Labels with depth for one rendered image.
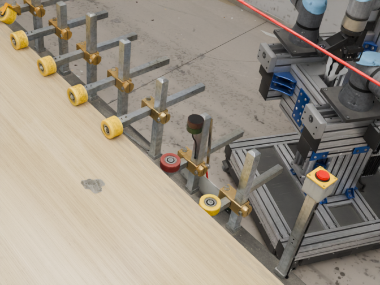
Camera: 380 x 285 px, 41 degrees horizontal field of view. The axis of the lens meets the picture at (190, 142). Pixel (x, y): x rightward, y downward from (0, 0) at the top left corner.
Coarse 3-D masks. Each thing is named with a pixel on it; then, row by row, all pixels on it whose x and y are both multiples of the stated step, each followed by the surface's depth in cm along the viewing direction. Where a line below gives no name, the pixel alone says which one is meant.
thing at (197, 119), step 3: (195, 114) 189; (189, 117) 188; (192, 117) 188; (195, 117) 188; (198, 117) 189; (201, 117) 189; (189, 120) 186; (192, 120) 187; (195, 120) 187; (198, 120) 187; (201, 120) 187; (195, 123) 186; (198, 123) 186; (201, 132) 193; (192, 135) 192; (195, 141) 196; (195, 144) 197; (195, 147) 198; (195, 150) 200; (195, 153) 201; (195, 156) 202
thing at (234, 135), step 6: (234, 132) 224; (240, 132) 224; (222, 138) 220; (228, 138) 221; (234, 138) 223; (216, 144) 217; (222, 144) 219; (216, 150) 218; (204, 156) 214; (180, 162) 206; (186, 162) 207; (180, 168) 206; (168, 174) 202
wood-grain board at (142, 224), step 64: (0, 64) 233; (0, 128) 202; (64, 128) 207; (0, 192) 179; (64, 192) 182; (128, 192) 186; (0, 256) 160; (64, 256) 163; (128, 256) 166; (192, 256) 169
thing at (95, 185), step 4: (84, 180) 186; (88, 180) 186; (92, 180) 185; (96, 180) 186; (100, 180) 186; (84, 184) 185; (88, 184) 186; (92, 184) 185; (96, 184) 184; (100, 184) 186; (104, 184) 187; (88, 188) 184; (92, 188) 184; (96, 188) 184; (100, 188) 185; (96, 192) 184
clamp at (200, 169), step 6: (180, 150) 210; (180, 156) 209; (186, 156) 208; (192, 162) 205; (204, 162) 206; (192, 168) 206; (198, 168) 204; (204, 168) 205; (198, 174) 205; (204, 174) 208
